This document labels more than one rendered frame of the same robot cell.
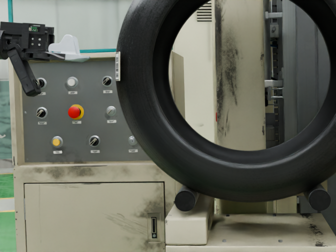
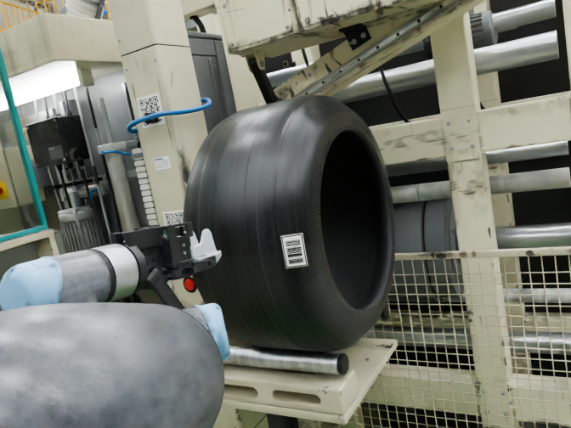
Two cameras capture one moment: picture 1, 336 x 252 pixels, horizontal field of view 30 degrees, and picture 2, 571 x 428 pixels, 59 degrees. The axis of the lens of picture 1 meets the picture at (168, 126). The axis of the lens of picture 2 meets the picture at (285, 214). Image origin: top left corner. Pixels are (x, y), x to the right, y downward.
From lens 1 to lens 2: 1.35 m
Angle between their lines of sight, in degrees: 66
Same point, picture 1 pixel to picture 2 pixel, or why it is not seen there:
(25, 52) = (174, 269)
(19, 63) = (166, 289)
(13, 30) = (146, 241)
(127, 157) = not seen: hidden behind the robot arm
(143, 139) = (318, 321)
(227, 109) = not seen: hidden behind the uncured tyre
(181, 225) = (347, 388)
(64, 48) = (207, 248)
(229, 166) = (368, 312)
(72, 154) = not seen: outside the picture
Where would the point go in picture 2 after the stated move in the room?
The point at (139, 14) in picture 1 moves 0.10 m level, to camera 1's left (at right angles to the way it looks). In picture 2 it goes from (303, 188) to (282, 198)
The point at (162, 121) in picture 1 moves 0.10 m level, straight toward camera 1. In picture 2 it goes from (336, 294) to (387, 291)
